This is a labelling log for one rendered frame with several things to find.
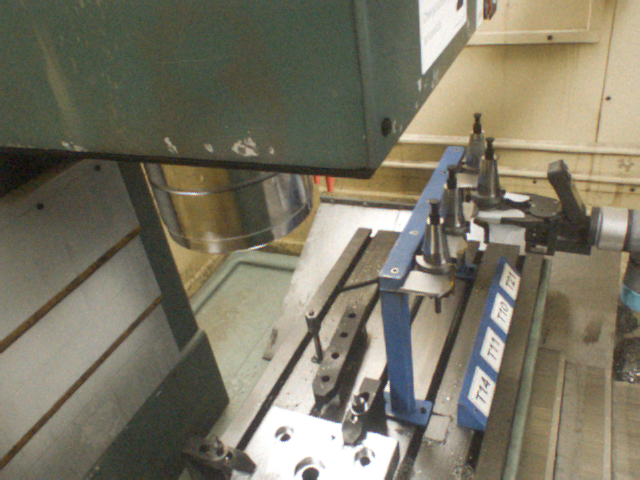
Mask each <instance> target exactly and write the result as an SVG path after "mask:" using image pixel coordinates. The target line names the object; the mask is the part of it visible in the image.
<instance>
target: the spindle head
mask: <svg viewBox="0 0 640 480"><path fill-rule="evenodd" d="M476 12H477V0H466V21H465V22H464V24H463V25H462V26H461V27H460V29H459V30H458V31H457V32H456V34H455V35H454V36H453V37H452V39H451V40H450V41H449V43H448V45H447V46H446V47H445V49H444V50H443V51H442V52H441V54H440V55H439V56H438V57H436V59H435V60H434V61H433V63H432V64H431V65H430V66H429V68H428V69H427V70H426V71H425V73H424V74H422V60H421V32H420V4H419V0H0V152H3V153H16V154H29V155H43V156H56V157H69V158H83V159H96V160H109V161H123V162H136V163H150V164H163V165H177V166H190V167H204V168H217V169H231V170H244V171H259V172H272V173H286V174H300V175H313V176H327V177H341V178H354V179H370V178H371V177H372V176H373V174H374V173H375V171H376V170H377V168H379V167H380V165H381V164H382V163H384V161H385V160H386V157H387V156H388V155H389V153H390V152H391V150H392V149H393V147H394V146H395V145H396V143H397V142H398V140H399V139H400V138H401V136H402V135H403V132H404V131H405V129H406V128H408V127H409V125H410V124H411V122H412V121H413V120H414V118H415V117H416V115H417V114H418V112H419V111H420V110H421V108H422V106H423V104H424V103H425V102H426V100H427V99H428V97H429V96H430V94H431V93H432V92H434V91H433V90H435V89H436V87H437V86H438V85H439V83H440V82H441V80H442V79H443V77H444V75H445V74H446V72H447V71H448V69H449V68H450V67H451V65H452V64H453V62H454V61H455V59H456V58H457V57H458V55H459V54H460V52H461V51H462V50H463V48H465V47H466V45H467V44H468V42H469V41H470V39H471V37H472V36H473V34H474V33H475V32H476V30H477V29H476Z"/></svg>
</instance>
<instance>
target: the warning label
mask: <svg viewBox="0 0 640 480"><path fill-rule="evenodd" d="M419 4H420V32H421V60H422V74H424V73H425V71H426V70H427V69H428V68H429V66H430V65H431V64H432V63H433V61H434V60H435V59H436V57H438V56H439V55H440V54H441V52H442V51H443V50H444V49H445V47H446V46H447V45H448V43H449V41H450V40H451V39H452V37H453V36H454V35H455V34H456V32H457V31H458V30H459V29H460V27H461V26H462V25H463V24H464V22H465V21H466V0H419Z"/></svg>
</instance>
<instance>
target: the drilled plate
mask: <svg viewBox="0 0 640 480"><path fill-rule="evenodd" d="M288 422H289V423H288ZM290 424H291V426H290V428H289V426H288V427H287V425H290ZM292 427H295V429H292ZM341 428H342V425H341V424H336V423H332V422H329V421H325V420H321V419H317V418H313V417H309V416H305V415H302V414H298V413H293V411H290V410H286V409H282V408H278V407H275V406H273V408H272V410H270V411H269V414H268V416H267V417H266V419H265V421H264V422H263V424H262V426H261V427H260V429H259V431H258V432H257V434H256V436H255V437H254V439H253V441H252V442H251V445H250V447H249V448H248V450H247V452H246V453H247V454H248V455H249V456H250V458H251V459H252V460H253V462H254V463H255V462H256V463H255V464H257V461H260V462H258V464H259V463H260V464H259V465H256V466H259V467H257V469H256V470H255V469H253V471H252V474H247V475H236V474H233V473H232V475H231V477H230V478H229V480H393V479H394V476H395V473H396V469H397V466H398V463H399V461H400V449H399V440H398V439H395V438H391V437H387V436H382V435H379V434H375V433H371V432H368V431H364V433H362V435H361V438H360V440H359V441H358V442H357V443H355V444H354V445H357V444H360V445H361V441H364V442H365V443H364V442H362V443H364V444H362V445H364V446H365V445H367V447H366V446H365V447H366V449H365V447H360V445H359V446H358V445H357V446H358V447H359V448H360V449H357V450H356V448H355V450H354V451H353V450H352V451H353V452H351V451H350V450H349V451H348V450H347V451H346V450H342V451H340V452H338V450H337V449H338V447H336V445H337V444H338V443H340V438H341V440H342V432H341ZM292 431H297V432H298V433H297V434H298V435H297V434H294V432H292ZM328 432H330V433H329V435H328ZM274 433H275V434H274ZM335 435H337V436H336V438H335ZM292 436H295V437H292ZM323 436H324V437H323ZM330 436H331V437H330ZM338 436H340V437H338ZM290 437H291V438H290ZM326 437H327V438H326ZM328 437H330V438H332V440H331V441H330V438H329V440H328ZM337 437H338V438H337ZM295 438H296V439H295ZM276 440H277V443H276ZM322 440H323V441H324V442H323V441H322ZM326 440H327V441H326ZM287 441H288V442H287ZM325 441H326V443H325ZM332 441H333V442H332ZM274 442H275V443H274ZM282 442H285V443H283V444H284V445H283V444H281V443H282ZM329 442H332V443H331V444H329ZM323 443H325V444H323ZM335 443H337V444H335ZM341 443H342V444H343V442H341ZM341 443H340V444H341ZM326 444H327V445H326ZM340 444H338V446H340ZM329 445H330V446H329ZM332 445H333V446H332ZM325 446H326V447H327V448H326V447H325ZM308 447H309V449H308ZM330 447H331V448H330ZM334 448H335V449H334ZM278 449H279V450H278ZM325 449H326V450H325ZM368 449H369V450H368ZM370 449H371V450H370ZM310 450H312V451H310ZM333 451H334V452H333ZM336 451H337V452H336ZM374 451H375V452H374ZM307 452H308V453H307ZM319 452H320V453H319ZM350 452H351V453H352V454H351V453H350ZM355 452H356V453H355ZM373 453H374V455H373ZM308 454H309V455H308ZM314 454H315V455H319V456H322V457H319V456H318V457H317V456H315V455H314ZM333 454H335V455H336V456H335V455H334V456H333ZM354 454H355V456H354ZM303 455H304V456H303ZM307 455H308V456H307ZM330 455H331V456H330ZM349 455H351V456H349ZM352 455H353V461H357V462H356V464H357V463H358V465H360V466H366V467H367V466H368V467H367V469H366V468H359V466H357V465H355V466H353V465H352V463H351V462H352ZM305 456H306V457H305ZM301 457H302V458H301ZM303 457H304V458H303ZM307 457H308V458H307ZM325 457H326V458H325ZM375 457H377V459H376V458H375ZM256 458H257V459H256ZM298 458H299V460H298ZM323 458H324V459H323ZM350 458H351V459H350ZM255 459H256V460H255ZM325 459H326V460H325ZM378 459H379V460H378ZM322 460H323V461H322ZM325 461H326V462H325ZM350 461H351V462H350ZM298 462H299V463H298ZM327 462H329V463H328V464H327V466H325V465H324V464H325V463H327ZM338 462H340V463H338ZM348 463H351V464H348ZM329 464H330V465H329ZM333 464H335V465H333ZM256 466H255V467H256ZM255 467H254V468H255ZM324 467H325V468H327V467H328V468H327V469H326V473H327V474H326V477H325V475H323V474H324V473H325V468H324ZM330 467H331V469H329V468H330ZM355 467H356V468H355ZM255 472H256V473H255ZM328 473H329V474H328Z"/></svg>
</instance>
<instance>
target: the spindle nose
mask: <svg viewBox="0 0 640 480"><path fill-rule="evenodd" d="M142 165H143V167H144V170H145V173H146V176H147V180H148V183H149V185H151V188H152V191H153V194H154V197H155V201H156V204H157V206H158V209H159V212H160V215H161V218H162V221H163V223H164V224H165V227H166V228H167V230H168V233H169V235H170V237H171V238H172V240H173V241H174V242H176V243H177V244H178V245H180V246H183V247H186V248H188V250H191V251H195V252H199V253H205V254H232V253H239V252H245V251H249V250H253V248H257V247H261V246H264V245H266V244H269V243H271V242H274V241H277V240H279V239H281V238H283V237H284V236H286V235H288V234H289V233H291V232H292V231H293V230H295V229H296V227H298V226H299V225H300V224H301V223H302V222H303V221H304V220H305V219H306V218H307V217H308V215H309V214H310V212H311V210H312V207H313V193H312V192H313V181H312V175H300V174H286V173H272V172H259V171H244V170H231V169H217V168H204V167H190V166H177V165H163V164H150V163H142Z"/></svg>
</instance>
